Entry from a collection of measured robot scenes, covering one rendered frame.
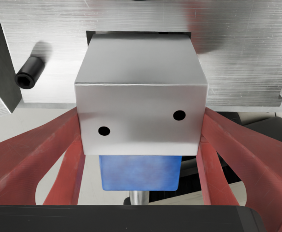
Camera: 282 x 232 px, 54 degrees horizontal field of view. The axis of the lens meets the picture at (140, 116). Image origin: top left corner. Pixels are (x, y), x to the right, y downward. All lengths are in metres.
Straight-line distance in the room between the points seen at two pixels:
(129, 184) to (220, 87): 0.07
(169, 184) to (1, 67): 0.16
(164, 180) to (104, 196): 1.59
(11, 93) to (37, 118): 1.15
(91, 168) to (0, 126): 0.50
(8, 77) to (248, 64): 0.18
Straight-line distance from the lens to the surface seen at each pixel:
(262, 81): 0.17
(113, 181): 0.15
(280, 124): 0.96
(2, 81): 0.24
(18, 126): 1.47
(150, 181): 0.15
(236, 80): 0.17
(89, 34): 0.16
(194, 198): 0.46
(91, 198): 1.77
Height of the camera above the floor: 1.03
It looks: 53 degrees down
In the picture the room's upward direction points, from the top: 179 degrees counter-clockwise
